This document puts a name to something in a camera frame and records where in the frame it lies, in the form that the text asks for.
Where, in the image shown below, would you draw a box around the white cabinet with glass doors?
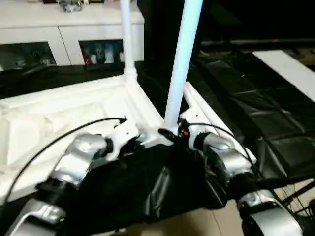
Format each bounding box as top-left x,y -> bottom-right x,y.
0,0 -> 145,70

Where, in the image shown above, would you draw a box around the small grey metal object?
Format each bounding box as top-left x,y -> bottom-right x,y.
58,0 -> 90,13

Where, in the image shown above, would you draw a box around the dark cabinet with yellow label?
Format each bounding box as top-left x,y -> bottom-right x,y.
137,0 -> 315,63

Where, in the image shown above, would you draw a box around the black horizontal bar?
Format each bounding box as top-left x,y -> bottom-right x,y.
201,38 -> 315,48

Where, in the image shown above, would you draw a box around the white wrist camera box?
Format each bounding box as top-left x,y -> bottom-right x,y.
105,120 -> 141,159
179,111 -> 210,144

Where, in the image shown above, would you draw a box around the white plastic table top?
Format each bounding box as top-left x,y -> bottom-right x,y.
0,74 -> 174,203

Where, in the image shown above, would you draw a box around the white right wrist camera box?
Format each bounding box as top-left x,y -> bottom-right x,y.
179,111 -> 210,144

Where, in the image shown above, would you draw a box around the black work mat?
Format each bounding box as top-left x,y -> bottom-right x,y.
0,47 -> 315,236

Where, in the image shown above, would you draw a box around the white flat board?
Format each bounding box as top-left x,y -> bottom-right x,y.
252,49 -> 315,102

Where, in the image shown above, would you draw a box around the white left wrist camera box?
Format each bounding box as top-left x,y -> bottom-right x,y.
105,120 -> 141,159

